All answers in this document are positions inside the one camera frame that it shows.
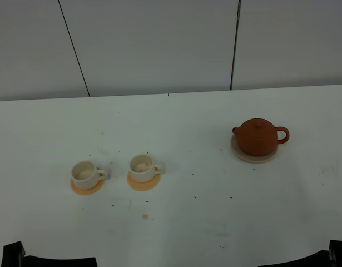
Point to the brown clay teapot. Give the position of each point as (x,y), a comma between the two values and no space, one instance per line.
(259,137)

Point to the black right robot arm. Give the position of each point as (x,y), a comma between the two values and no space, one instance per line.
(323,258)

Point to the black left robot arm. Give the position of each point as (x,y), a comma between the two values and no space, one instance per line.
(14,256)

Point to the beige round teapot coaster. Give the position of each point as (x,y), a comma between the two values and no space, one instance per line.
(235,148)

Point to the right white teacup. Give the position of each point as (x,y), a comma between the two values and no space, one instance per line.
(143,168)

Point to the white teacup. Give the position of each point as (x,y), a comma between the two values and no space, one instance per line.
(143,168)
(87,170)

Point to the right orange saucer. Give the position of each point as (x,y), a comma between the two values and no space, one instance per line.
(143,186)

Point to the orange saucer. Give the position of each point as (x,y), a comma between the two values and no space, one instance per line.
(143,186)
(86,187)

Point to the left white teacup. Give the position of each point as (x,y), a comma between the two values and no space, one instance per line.
(87,170)

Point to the left orange saucer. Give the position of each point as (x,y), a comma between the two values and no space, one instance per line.
(86,187)

